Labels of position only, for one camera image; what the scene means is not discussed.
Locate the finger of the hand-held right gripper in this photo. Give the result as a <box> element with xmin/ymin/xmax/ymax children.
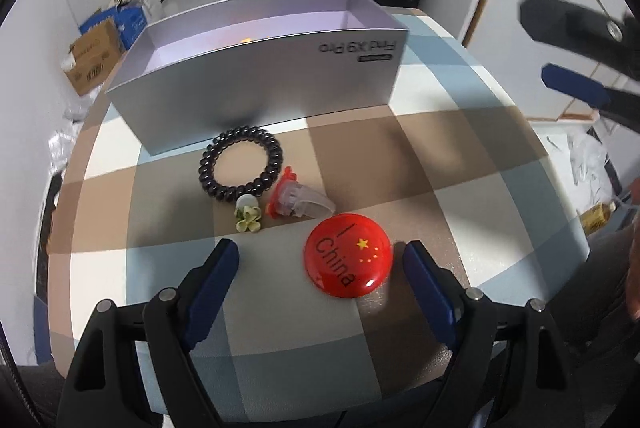
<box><xmin>520</xmin><ymin>0</ymin><xmax>640</xmax><ymax>81</ymax></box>
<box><xmin>541</xmin><ymin>63</ymin><xmax>640</xmax><ymax>134</ymax></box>

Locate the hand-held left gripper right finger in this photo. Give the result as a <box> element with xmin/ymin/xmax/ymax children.
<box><xmin>402</xmin><ymin>240</ymin><xmax>576</xmax><ymax>428</ymax></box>

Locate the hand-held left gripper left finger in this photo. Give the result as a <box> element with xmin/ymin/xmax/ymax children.
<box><xmin>59</xmin><ymin>238</ymin><xmax>241</xmax><ymax>428</ymax></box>

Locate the red round badge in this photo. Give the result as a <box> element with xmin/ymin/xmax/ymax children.
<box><xmin>303</xmin><ymin>210</ymin><xmax>396</xmax><ymax>304</ymax></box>

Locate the red clear plastic clip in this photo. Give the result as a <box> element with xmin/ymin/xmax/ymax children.
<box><xmin>265</xmin><ymin>166</ymin><xmax>337</xmax><ymax>220</ymax></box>

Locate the black spiral flower hair tie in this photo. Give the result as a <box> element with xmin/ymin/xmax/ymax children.
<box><xmin>200</xmin><ymin>125</ymin><xmax>285</xmax><ymax>234</ymax></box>

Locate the silver cardboard box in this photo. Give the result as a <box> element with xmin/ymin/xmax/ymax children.
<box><xmin>105</xmin><ymin>0</ymin><xmax>410</xmax><ymax>157</ymax></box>

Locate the white wardrobe wood trim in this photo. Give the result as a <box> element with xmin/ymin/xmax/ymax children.
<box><xmin>460</xmin><ymin>0</ymin><xmax>640</xmax><ymax>121</ymax></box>

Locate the checkered tablecloth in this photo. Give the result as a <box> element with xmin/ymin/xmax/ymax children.
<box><xmin>47</xmin><ymin>8</ymin><xmax>588</xmax><ymax>419</ymax></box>

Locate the yellow packet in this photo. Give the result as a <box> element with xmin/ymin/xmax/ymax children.
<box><xmin>582</xmin><ymin>202</ymin><xmax>617</xmax><ymax>234</ymax></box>

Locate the person's grey trouser leg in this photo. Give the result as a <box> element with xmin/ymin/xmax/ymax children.
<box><xmin>570</xmin><ymin>228</ymin><xmax>633</xmax><ymax>361</ymax></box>

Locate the crinkled clear plastic bag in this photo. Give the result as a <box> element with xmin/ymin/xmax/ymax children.
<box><xmin>47</xmin><ymin>128</ymin><xmax>83</xmax><ymax>170</ymax></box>

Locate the brown cardboard box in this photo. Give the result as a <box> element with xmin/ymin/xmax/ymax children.
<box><xmin>62</xmin><ymin>18</ymin><xmax>126</xmax><ymax>97</ymax></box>

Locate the blue cardboard box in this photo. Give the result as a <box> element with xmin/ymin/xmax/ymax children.
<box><xmin>79</xmin><ymin>7</ymin><xmax>119</xmax><ymax>35</ymax></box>
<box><xmin>116</xmin><ymin>2</ymin><xmax>150</xmax><ymax>50</ymax></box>

